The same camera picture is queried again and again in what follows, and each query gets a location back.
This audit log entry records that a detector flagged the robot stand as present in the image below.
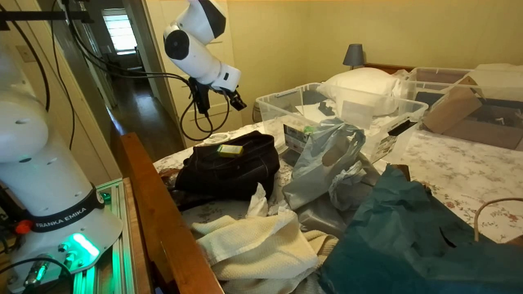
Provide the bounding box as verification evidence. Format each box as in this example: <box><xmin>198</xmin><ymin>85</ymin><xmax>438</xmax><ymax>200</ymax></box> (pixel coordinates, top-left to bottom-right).
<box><xmin>0</xmin><ymin>178</ymin><xmax>141</xmax><ymax>294</ymax></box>

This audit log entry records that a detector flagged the black cable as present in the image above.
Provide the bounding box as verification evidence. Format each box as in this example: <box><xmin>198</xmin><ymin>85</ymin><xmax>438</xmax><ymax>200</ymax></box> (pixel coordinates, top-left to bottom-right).
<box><xmin>50</xmin><ymin>0</ymin><xmax>77</xmax><ymax>151</ymax></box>
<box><xmin>9</xmin><ymin>20</ymin><xmax>51</xmax><ymax>112</ymax></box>

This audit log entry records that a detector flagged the wooden bed headboard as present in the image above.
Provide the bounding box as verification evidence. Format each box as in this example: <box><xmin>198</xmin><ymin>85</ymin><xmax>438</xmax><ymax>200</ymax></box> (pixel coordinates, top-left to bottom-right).
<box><xmin>363</xmin><ymin>62</ymin><xmax>416</xmax><ymax>75</ymax></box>

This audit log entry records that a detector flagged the small printed carton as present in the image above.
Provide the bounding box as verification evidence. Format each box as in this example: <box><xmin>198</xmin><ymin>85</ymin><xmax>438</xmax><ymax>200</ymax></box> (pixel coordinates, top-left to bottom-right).
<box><xmin>283</xmin><ymin>124</ymin><xmax>312</xmax><ymax>154</ymax></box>

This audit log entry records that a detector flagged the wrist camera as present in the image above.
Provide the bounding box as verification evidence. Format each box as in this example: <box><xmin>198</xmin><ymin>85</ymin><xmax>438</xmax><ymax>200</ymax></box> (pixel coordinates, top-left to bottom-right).
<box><xmin>188</xmin><ymin>78</ymin><xmax>212</xmax><ymax>116</ymax></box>

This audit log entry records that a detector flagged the beige cable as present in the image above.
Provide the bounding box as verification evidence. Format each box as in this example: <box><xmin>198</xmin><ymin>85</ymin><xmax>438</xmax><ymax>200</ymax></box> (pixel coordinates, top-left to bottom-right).
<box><xmin>473</xmin><ymin>197</ymin><xmax>523</xmax><ymax>242</ymax></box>

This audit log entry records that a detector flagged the clear plastic storage bin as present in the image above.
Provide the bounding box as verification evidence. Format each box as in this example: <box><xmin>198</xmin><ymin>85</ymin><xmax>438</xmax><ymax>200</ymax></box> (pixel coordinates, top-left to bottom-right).
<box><xmin>402</xmin><ymin>67</ymin><xmax>523</xmax><ymax>152</ymax></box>
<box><xmin>256</xmin><ymin>82</ymin><xmax>429</xmax><ymax>165</ymax></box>

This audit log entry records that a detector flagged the floral bedspread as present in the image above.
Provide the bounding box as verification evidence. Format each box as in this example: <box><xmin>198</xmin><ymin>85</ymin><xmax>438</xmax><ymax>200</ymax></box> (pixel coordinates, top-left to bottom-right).
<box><xmin>154</xmin><ymin>122</ymin><xmax>523</xmax><ymax>244</ymax></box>

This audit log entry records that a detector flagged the grey plastic bag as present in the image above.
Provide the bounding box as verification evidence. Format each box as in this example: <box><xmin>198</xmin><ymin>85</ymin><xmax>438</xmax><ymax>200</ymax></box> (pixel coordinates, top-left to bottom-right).
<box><xmin>282</xmin><ymin>118</ymin><xmax>381</xmax><ymax>212</ymax></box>

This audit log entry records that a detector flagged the cream waffle towel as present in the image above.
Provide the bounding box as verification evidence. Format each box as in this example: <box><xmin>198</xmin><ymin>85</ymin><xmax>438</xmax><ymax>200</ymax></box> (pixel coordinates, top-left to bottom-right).
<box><xmin>190</xmin><ymin>209</ymin><xmax>340</xmax><ymax>294</ymax></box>

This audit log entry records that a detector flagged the white pillow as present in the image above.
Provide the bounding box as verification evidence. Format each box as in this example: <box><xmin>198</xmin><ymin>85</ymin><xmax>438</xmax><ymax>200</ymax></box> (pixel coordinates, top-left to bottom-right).
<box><xmin>318</xmin><ymin>67</ymin><xmax>405</xmax><ymax>116</ymax></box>

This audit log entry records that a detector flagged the brown cardboard box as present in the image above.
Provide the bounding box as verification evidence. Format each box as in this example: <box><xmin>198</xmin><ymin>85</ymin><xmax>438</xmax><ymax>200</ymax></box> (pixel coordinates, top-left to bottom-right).
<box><xmin>422</xmin><ymin>85</ymin><xmax>483</xmax><ymax>134</ymax></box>

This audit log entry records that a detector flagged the wooden bed footboard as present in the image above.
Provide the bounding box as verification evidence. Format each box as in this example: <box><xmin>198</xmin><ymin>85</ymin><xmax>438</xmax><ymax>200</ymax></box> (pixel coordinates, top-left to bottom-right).
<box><xmin>110</xmin><ymin>132</ymin><xmax>224</xmax><ymax>294</ymax></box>

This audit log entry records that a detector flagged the dark brown folded garment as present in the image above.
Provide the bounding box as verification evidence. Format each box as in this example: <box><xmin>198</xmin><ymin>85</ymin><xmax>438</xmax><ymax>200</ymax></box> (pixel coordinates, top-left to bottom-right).
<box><xmin>171</xmin><ymin>131</ymin><xmax>281</xmax><ymax>209</ymax></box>

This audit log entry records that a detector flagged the black mount bar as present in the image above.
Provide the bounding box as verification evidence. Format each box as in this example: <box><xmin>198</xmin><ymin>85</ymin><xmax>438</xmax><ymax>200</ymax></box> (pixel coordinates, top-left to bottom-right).
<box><xmin>0</xmin><ymin>10</ymin><xmax>94</xmax><ymax>31</ymax></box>

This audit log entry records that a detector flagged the small yellow green box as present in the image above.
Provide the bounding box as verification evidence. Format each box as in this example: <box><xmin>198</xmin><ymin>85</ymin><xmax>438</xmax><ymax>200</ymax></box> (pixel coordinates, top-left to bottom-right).
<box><xmin>217</xmin><ymin>144</ymin><xmax>244</xmax><ymax>158</ymax></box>

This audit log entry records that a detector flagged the wall switch plate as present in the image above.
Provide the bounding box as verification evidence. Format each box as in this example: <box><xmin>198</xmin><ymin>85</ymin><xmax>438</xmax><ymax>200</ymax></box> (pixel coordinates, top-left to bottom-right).
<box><xmin>16</xmin><ymin>44</ymin><xmax>37</xmax><ymax>63</ymax></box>

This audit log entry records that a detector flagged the window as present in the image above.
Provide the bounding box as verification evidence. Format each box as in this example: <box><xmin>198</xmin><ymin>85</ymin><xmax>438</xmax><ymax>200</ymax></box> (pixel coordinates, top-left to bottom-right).
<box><xmin>101</xmin><ymin>8</ymin><xmax>139</xmax><ymax>56</ymax></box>

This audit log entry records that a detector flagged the white crumpled tissue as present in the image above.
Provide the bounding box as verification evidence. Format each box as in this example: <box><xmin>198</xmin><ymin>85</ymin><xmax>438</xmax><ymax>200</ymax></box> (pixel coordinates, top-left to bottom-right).
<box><xmin>245</xmin><ymin>183</ymin><xmax>270</xmax><ymax>219</ymax></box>

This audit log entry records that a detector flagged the grey table lamp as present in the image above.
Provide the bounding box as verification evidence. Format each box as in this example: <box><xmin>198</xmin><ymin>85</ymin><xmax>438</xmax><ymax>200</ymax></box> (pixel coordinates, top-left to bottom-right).
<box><xmin>342</xmin><ymin>43</ymin><xmax>365</xmax><ymax>70</ymax></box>

